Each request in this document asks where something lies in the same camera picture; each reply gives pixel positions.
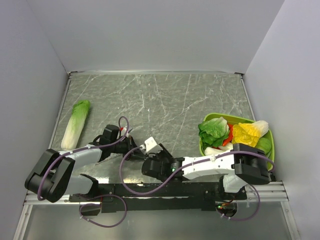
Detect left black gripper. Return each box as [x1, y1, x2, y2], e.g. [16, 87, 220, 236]
[110, 135, 147, 161]

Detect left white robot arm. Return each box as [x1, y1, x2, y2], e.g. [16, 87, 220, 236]
[24, 124, 137, 203]

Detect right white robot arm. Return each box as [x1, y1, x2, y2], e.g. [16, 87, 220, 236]
[141, 143, 271, 199]

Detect white green bok choy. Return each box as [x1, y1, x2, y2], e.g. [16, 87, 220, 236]
[204, 142, 233, 156]

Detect long napa cabbage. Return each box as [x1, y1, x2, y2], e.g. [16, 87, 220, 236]
[60, 100, 91, 151]

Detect green toy lettuce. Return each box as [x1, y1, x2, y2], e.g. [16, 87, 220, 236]
[198, 117, 230, 149]

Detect red toy pepper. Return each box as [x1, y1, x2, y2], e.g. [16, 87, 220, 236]
[222, 123, 233, 147]

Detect green plastic basket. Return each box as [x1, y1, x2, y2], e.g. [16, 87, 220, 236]
[199, 113, 275, 161]

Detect yellow toy cabbage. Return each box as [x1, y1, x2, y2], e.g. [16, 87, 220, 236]
[231, 120, 269, 147]

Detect round green toy vegetable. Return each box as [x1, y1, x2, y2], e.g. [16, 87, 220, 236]
[255, 137, 272, 157]

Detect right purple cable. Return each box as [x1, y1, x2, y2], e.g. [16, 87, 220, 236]
[119, 147, 275, 222]

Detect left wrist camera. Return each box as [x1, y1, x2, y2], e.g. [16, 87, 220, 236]
[119, 126, 133, 138]

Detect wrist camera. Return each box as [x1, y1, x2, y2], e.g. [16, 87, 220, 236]
[119, 126, 133, 138]
[139, 136, 163, 155]

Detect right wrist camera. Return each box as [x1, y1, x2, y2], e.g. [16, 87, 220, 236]
[139, 136, 163, 155]

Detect black base frame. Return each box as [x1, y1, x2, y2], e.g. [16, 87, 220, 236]
[69, 181, 247, 213]

